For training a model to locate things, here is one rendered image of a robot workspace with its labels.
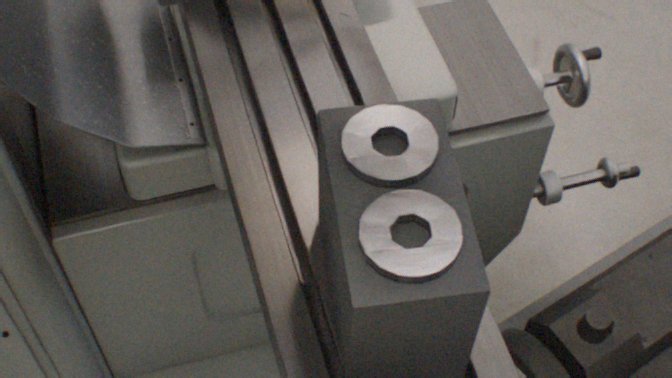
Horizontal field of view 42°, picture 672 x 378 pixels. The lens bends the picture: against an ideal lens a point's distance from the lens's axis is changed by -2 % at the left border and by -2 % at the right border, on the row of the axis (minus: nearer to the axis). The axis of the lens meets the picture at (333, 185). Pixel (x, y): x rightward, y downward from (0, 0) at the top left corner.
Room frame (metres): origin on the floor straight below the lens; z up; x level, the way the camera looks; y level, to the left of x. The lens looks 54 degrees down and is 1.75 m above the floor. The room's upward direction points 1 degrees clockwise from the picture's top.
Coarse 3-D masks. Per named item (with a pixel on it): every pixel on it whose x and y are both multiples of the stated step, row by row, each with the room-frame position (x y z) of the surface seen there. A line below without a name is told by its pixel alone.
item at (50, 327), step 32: (0, 96) 0.75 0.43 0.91; (0, 128) 0.67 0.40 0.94; (32, 128) 0.86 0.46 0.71; (0, 160) 0.65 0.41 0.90; (32, 160) 0.78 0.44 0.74; (0, 192) 0.63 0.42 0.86; (32, 192) 0.68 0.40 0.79; (0, 224) 0.62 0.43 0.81; (32, 224) 0.65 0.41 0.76; (0, 256) 0.61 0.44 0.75; (32, 256) 0.63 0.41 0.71; (0, 288) 0.59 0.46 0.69; (32, 288) 0.61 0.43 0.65; (64, 288) 0.66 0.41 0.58; (0, 320) 0.58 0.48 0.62; (32, 320) 0.60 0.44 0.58; (64, 320) 0.63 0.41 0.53; (0, 352) 0.57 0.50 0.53; (32, 352) 0.59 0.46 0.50; (64, 352) 0.61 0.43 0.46; (96, 352) 0.66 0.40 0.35
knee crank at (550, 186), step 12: (600, 168) 0.96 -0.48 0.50; (612, 168) 0.95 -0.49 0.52; (624, 168) 0.96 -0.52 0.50; (636, 168) 0.97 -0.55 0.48; (540, 180) 0.92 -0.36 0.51; (552, 180) 0.92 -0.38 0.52; (564, 180) 0.93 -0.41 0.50; (576, 180) 0.93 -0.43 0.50; (588, 180) 0.93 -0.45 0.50; (600, 180) 0.94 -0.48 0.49; (612, 180) 0.93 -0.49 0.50; (540, 192) 0.91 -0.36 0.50; (552, 192) 0.90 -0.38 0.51
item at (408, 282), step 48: (336, 144) 0.53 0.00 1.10; (384, 144) 0.53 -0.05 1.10; (432, 144) 0.52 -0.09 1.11; (336, 192) 0.47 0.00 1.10; (384, 192) 0.47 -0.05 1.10; (432, 192) 0.47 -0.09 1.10; (336, 240) 0.44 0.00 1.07; (384, 240) 0.41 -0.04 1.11; (432, 240) 0.41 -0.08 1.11; (336, 288) 0.43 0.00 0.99; (384, 288) 0.37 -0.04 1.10; (432, 288) 0.37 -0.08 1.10; (480, 288) 0.37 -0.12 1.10; (384, 336) 0.36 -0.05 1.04; (432, 336) 0.36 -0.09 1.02
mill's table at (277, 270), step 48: (240, 0) 0.93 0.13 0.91; (288, 0) 0.93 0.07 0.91; (336, 0) 0.93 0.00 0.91; (192, 48) 0.87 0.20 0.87; (240, 48) 0.84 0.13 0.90; (288, 48) 0.85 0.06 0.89; (336, 48) 0.86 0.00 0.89; (240, 96) 0.75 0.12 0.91; (288, 96) 0.75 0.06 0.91; (336, 96) 0.75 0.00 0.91; (384, 96) 0.75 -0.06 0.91; (240, 144) 0.67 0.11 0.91; (288, 144) 0.67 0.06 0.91; (240, 192) 0.60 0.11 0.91; (288, 192) 0.60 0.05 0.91; (288, 240) 0.55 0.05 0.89; (288, 288) 0.48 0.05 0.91; (288, 336) 0.42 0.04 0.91; (336, 336) 0.42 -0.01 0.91; (480, 336) 0.42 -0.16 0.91
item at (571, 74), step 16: (560, 48) 1.11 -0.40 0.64; (576, 48) 1.09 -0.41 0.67; (592, 48) 1.09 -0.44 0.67; (528, 64) 1.08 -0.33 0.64; (560, 64) 1.11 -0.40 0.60; (576, 64) 1.06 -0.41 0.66; (544, 80) 1.06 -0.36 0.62; (560, 80) 1.06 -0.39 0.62; (576, 80) 1.06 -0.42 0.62; (560, 96) 1.08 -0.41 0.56; (576, 96) 1.04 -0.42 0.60
